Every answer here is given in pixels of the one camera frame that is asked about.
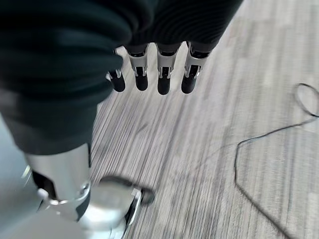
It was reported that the right robot hand black cloth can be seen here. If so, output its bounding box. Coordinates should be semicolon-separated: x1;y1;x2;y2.
0;0;244;239

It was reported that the thin black cable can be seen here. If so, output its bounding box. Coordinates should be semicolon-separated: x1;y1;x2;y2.
233;83;319;239

